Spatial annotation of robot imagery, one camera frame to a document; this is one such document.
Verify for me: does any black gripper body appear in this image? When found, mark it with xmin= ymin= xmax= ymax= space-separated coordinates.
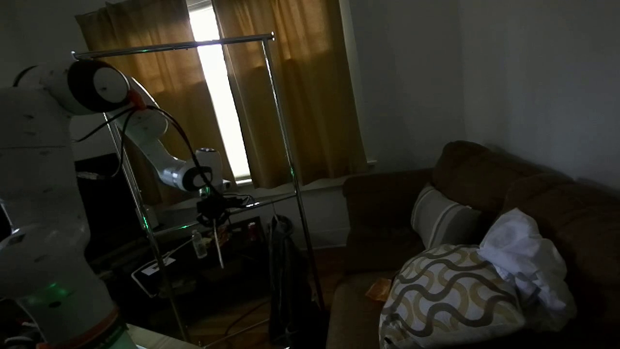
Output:
xmin=193 ymin=191 xmax=232 ymax=228

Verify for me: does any clear plastic bottle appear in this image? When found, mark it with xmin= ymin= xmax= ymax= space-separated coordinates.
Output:
xmin=189 ymin=228 xmax=209 ymax=261

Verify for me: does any dark low table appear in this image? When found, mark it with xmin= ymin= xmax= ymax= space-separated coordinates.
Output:
xmin=89 ymin=214 xmax=267 ymax=306

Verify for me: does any dark pad with white label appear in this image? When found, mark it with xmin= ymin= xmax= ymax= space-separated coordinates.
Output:
xmin=129 ymin=255 xmax=178 ymax=298

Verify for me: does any bright window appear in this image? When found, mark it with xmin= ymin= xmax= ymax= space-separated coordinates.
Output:
xmin=187 ymin=3 xmax=253 ymax=185

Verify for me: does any mustard curtain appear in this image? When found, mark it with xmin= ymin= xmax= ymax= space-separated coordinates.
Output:
xmin=75 ymin=0 xmax=238 ymax=209
xmin=211 ymin=0 xmax=368 ymax=189

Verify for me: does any metal garment rack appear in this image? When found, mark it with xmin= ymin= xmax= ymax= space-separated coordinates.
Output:
xmin=69 ymin=30 xmax=327 ymax=342

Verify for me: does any orange packet on sofa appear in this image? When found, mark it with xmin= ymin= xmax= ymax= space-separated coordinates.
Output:
xmin=364 ymin=277 xmax=395 ymax=306

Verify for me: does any grey striped pillow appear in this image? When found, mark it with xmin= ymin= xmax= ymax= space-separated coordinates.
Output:
xmin=408 ymin=182 xmax=486 ymax=251

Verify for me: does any wavy patterned pillow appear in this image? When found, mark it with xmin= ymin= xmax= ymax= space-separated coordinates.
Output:
xmin=375 ymin=242 xmax=528 ymax=349

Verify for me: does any white crumpled cloth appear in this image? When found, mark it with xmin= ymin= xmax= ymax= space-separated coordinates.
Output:
xmin=478 ymin=207 xmax=577 ymax=325

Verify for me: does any brown sofa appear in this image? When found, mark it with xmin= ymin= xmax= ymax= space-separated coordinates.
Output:
xmin=325 ymin=139 xmax=620 ymax=349

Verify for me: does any black floor cable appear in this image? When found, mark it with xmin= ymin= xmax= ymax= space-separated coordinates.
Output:
xmin=211 ymin=298 xmax=276 ymax=344

